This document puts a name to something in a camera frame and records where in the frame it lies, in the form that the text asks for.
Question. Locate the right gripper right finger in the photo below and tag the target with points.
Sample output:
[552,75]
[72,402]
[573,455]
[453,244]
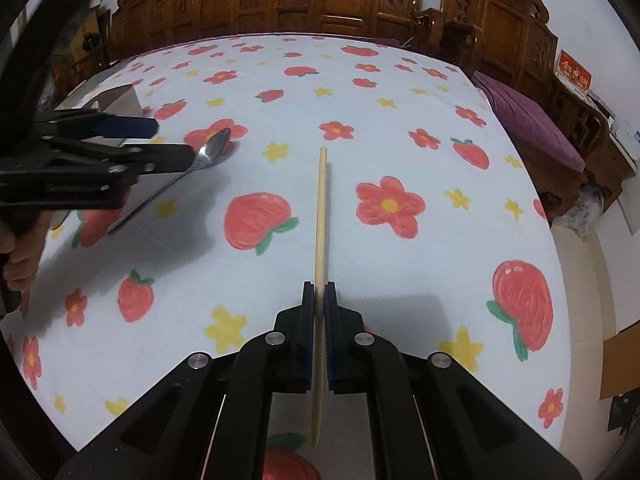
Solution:
[342,354]

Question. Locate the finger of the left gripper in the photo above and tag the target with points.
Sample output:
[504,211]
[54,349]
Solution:
[124,127]
[157,159]

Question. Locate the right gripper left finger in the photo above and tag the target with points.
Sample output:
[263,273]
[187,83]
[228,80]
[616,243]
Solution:
[295,356]

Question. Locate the small stainless steel spoon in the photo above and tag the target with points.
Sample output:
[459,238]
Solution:
[206,157]

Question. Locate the person's left hand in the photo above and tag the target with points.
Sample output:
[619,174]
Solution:
[24,252]

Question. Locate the stainless steel rectangular tray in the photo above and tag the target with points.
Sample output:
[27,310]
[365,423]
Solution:
[119,101]

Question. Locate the stacked cardboard boxes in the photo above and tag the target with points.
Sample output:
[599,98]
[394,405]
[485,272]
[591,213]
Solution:
[84,52]

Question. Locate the carved wooden bench backrest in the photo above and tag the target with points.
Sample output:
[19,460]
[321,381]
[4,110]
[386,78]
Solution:
[143,25]

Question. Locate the purple seat cushion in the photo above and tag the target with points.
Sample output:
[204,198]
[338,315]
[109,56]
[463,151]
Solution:
[524,120]

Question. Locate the carved wooden armchair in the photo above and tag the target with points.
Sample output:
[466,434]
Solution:
[508,40]

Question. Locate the red paper box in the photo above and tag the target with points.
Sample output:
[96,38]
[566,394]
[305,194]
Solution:
[573,72]

